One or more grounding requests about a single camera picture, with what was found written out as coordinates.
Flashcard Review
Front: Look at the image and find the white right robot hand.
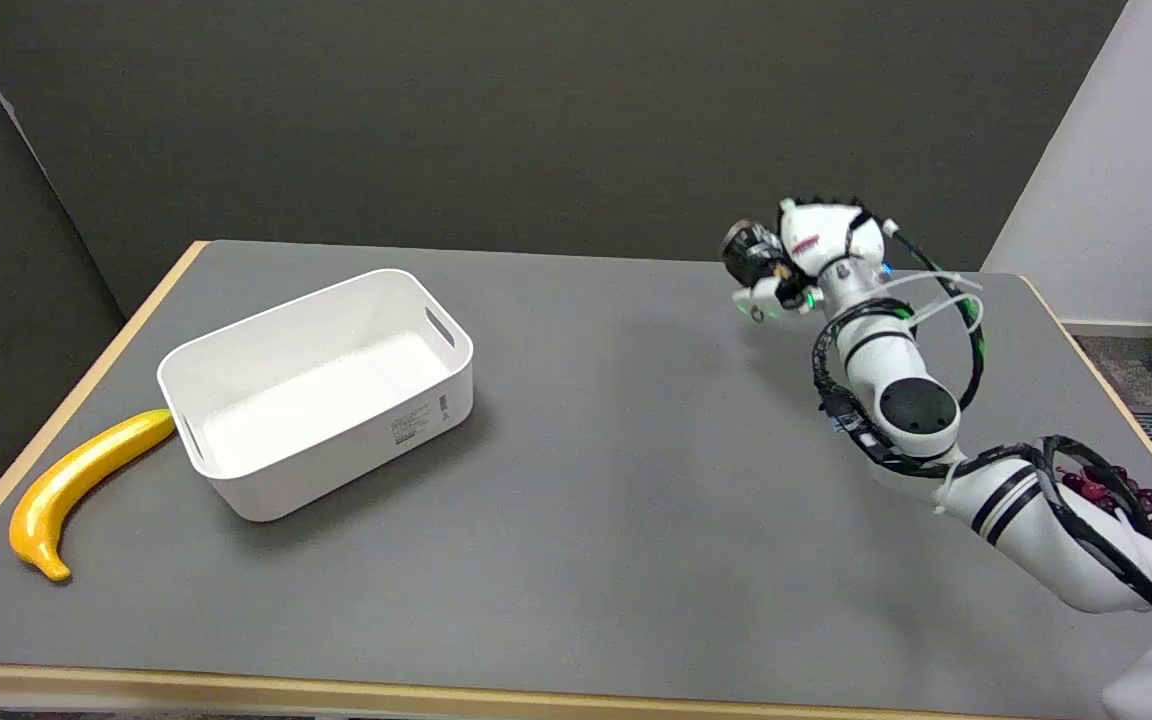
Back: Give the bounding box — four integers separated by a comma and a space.
732, 197, 899, 324

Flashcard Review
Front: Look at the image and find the black can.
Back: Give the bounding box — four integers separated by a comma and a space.
721, 221, 787, 284

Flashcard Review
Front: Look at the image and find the white plastic storage box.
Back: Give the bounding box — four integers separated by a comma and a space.
157, 268, 475, 523

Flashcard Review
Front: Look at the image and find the purple grape bunch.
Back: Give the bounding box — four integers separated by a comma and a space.
1060, 463, 1152, 544

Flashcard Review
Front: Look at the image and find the yellow banana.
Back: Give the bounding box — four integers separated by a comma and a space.
9, 408, 178, 583

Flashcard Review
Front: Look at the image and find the clear looping robot cable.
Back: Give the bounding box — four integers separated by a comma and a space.
874, 270, 985, 337

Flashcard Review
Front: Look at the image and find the black looping robot cable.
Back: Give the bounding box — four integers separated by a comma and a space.
886, 228, 987, 413

